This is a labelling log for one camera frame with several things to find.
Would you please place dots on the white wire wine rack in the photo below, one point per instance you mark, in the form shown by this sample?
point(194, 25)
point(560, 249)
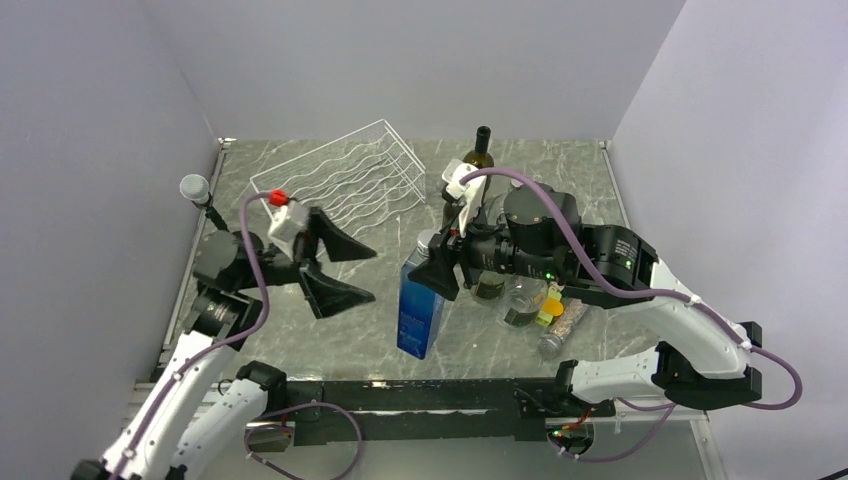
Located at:
point(361, 180)

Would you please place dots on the small clear round bottle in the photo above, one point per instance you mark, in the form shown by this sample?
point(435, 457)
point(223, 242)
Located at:
point(523, 298)

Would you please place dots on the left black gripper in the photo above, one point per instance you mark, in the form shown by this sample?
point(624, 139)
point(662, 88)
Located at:
point(329, 296)

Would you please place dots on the black microphone on stand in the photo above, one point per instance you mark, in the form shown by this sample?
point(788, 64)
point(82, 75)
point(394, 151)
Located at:
point(196, 189)

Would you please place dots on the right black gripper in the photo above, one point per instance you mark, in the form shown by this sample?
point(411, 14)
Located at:
point(447, 246)

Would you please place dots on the labelled dark wine bottle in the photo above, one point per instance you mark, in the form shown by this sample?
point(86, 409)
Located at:
point(489, 288)

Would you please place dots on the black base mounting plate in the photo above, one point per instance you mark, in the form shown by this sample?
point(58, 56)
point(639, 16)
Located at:
point(520, 408)

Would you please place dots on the blue glass bottle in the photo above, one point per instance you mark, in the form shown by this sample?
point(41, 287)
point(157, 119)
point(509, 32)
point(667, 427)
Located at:
point(419, 308)

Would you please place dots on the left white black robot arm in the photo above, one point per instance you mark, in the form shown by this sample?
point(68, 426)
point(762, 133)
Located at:
point(169, 437)

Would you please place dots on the glitter filled tube bottle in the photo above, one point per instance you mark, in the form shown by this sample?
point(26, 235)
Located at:
point(551, 342)

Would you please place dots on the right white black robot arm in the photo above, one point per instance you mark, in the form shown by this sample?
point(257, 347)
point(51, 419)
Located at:
point(702, 361)

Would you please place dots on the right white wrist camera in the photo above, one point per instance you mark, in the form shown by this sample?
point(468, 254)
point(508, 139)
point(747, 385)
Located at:
point(463, 192)

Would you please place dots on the dark green wine bottle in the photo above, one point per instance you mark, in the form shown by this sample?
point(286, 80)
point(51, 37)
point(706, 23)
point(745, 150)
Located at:
point(479, 156)

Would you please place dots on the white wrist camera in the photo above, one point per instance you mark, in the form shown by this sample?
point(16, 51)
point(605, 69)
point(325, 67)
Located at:
point(287, 223)
point(463, 192)

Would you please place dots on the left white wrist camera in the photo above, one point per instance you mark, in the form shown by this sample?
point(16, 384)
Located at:
point(287, 223)

